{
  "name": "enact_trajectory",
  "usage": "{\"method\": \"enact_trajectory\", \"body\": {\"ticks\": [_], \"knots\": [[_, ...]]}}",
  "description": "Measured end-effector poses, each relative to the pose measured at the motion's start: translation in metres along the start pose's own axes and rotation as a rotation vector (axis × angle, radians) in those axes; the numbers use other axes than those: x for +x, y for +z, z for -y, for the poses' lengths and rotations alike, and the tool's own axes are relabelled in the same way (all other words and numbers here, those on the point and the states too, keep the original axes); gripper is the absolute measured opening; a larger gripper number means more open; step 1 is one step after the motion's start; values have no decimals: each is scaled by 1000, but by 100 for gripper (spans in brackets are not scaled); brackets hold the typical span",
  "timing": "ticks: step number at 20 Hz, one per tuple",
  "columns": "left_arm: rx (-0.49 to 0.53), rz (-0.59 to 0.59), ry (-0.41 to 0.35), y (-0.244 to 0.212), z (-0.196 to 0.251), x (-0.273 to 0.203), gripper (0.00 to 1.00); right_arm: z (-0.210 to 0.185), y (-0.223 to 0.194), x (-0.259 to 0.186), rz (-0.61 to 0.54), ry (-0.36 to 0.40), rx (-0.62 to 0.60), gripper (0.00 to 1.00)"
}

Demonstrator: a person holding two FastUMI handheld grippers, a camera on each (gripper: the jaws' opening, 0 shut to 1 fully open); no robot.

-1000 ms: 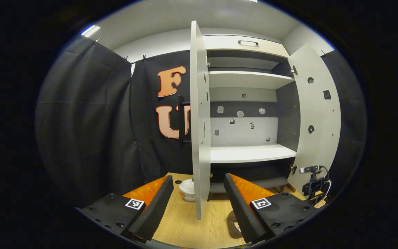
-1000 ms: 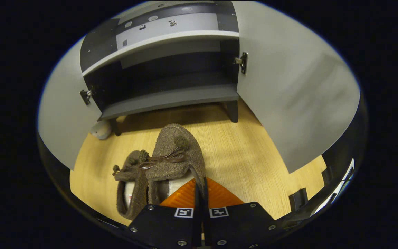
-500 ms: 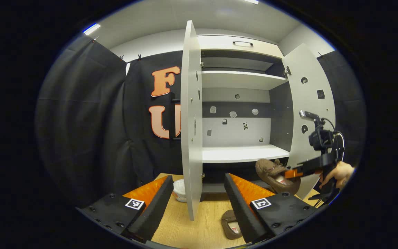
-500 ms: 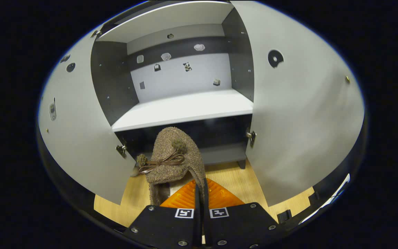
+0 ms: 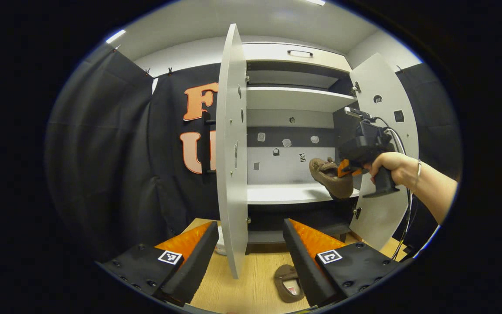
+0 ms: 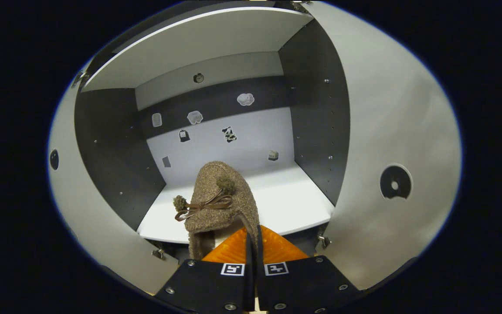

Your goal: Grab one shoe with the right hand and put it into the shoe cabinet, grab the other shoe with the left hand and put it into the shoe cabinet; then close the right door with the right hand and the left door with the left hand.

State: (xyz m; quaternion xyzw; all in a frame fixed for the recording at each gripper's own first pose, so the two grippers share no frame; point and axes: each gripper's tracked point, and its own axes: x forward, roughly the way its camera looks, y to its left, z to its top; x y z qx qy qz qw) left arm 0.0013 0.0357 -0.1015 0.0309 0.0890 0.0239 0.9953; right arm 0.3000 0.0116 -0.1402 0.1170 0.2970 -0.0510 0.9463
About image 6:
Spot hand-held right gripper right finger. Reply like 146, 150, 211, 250
255, 225, 365, 314

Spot white and grey shoe cabinet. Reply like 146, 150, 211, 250
47, 0, 463, 297

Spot white shoe cabinet door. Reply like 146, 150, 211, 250
47, 65, 180, 295
295, 0, 463, 292

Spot brown fuzzy shoe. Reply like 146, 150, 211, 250
173, 160, 260, 261

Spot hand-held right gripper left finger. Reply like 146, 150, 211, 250
154, 227, 256, 313

